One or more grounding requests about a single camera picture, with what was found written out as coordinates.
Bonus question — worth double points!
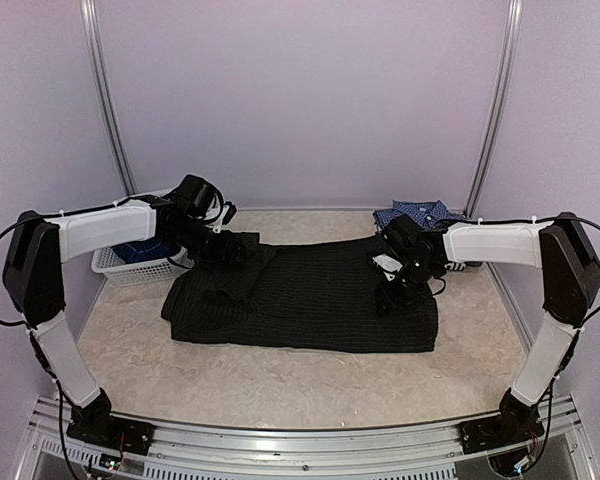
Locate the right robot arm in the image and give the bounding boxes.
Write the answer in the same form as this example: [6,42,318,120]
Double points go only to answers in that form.
[373,212,600,444]

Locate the dark blue plaid shirt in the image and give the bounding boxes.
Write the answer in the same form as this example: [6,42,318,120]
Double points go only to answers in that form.
[111,238,180,264]

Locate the aluminium frame post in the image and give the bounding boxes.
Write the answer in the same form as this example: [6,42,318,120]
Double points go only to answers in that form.
[80,0,136,195]
[459,0,524,216]

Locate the right aluminium frame post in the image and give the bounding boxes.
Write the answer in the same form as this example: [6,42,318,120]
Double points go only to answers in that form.
[459,0,524,216]

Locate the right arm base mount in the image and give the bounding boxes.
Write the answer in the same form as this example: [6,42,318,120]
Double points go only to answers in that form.
[458,390,545,455]

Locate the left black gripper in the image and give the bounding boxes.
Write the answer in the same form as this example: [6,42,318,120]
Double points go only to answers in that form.
[169,218,248,266]

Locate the white plastic laundry basket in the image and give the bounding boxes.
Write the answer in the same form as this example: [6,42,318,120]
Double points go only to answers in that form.
[90,187,189,287]

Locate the black white printed shirt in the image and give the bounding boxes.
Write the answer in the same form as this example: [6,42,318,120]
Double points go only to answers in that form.
[445,262,467,272]

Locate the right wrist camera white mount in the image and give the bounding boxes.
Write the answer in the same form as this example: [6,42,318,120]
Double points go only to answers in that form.
[371,254,402,281]

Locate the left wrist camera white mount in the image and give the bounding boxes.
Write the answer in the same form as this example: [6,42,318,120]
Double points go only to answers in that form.
[211,201,237,233]

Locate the front aluminium rail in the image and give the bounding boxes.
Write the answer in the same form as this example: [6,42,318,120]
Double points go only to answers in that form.
[27,394,594,480]

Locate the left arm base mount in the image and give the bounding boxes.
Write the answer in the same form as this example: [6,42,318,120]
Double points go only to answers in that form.
[67,389,156,456]

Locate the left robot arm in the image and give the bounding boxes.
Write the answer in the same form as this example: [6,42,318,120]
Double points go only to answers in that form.
[0,174,244,445]

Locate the black pinstripe long sleeve shirt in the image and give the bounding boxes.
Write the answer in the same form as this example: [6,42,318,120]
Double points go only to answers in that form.
[161,231,438,354]

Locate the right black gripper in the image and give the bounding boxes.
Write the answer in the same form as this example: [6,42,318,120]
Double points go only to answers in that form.
[374,257,439,316]

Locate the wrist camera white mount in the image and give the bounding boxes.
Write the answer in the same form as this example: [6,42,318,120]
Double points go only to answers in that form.
[211,201,237,233]
[371,254,402,281]

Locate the left aluminium frame post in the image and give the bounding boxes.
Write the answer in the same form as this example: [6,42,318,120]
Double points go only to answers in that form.
[80,0,136,195]

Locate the blue checked shirt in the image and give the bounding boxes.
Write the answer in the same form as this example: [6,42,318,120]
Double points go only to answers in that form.
[373,200,465,237]

